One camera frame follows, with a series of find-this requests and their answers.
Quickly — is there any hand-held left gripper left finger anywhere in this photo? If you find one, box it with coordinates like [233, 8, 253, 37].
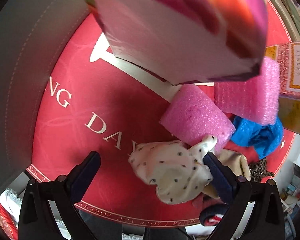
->
[18, 151, 102, 240]

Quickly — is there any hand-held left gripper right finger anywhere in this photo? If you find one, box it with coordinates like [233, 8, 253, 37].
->
[203, 152, 286, 240]

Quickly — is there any tan knit sock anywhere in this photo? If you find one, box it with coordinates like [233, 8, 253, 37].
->
[202, 149, 252, 199]

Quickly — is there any dark striped sock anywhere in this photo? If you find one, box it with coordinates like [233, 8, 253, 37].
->
[199, 202, 230, 227]

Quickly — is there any leopard print hair tie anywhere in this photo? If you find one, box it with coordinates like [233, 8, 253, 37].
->
[249, 157, 275, 183]

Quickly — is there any cream polka dot scrunchie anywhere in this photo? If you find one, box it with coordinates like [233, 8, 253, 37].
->
[128, 134, 218, 204]

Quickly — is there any blue cloth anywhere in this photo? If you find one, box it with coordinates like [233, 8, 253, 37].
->
[231, 115, 284, 159]

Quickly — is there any grey box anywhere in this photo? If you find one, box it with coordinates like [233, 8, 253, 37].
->
[0, 0, 93, 198]

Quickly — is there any floral tissue pack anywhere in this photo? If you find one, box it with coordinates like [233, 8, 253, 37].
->
[74, 0, 269, 87]

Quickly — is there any pink foam block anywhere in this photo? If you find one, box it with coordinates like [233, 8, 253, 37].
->
[214, 56, 281, 126]
[159, 84, 237, 154]

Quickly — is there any red round table mat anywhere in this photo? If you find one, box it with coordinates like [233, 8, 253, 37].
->
[25, 0, 297, 228]

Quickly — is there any red patterned bag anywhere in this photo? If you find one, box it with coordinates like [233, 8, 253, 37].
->
[0, 197, 18, 240]

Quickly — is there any pink patterned carton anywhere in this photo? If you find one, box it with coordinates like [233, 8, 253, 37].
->
[264, 41, 300, 139]

